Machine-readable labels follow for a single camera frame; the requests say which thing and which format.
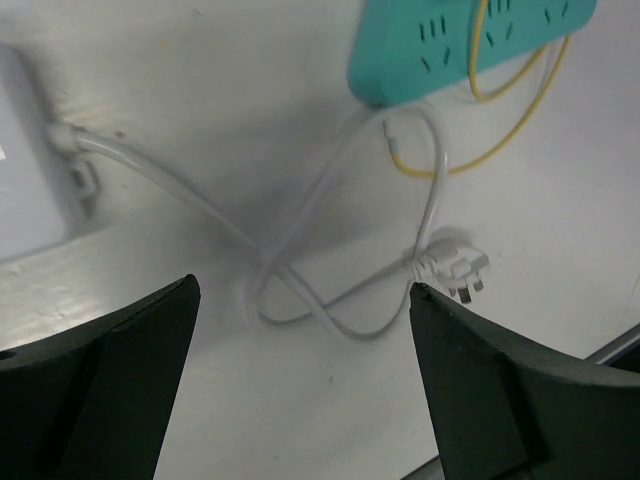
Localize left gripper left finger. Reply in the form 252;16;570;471
1;275;201;479

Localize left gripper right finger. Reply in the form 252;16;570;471
410;284;639;479

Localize white colourful power strip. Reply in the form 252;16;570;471
1;44;96;263

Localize teal triangular socket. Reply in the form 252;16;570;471
347;0;596;107

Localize aluminium right rail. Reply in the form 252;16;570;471
586;324;640;365

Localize yellow cable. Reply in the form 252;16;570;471
382;0;572;179

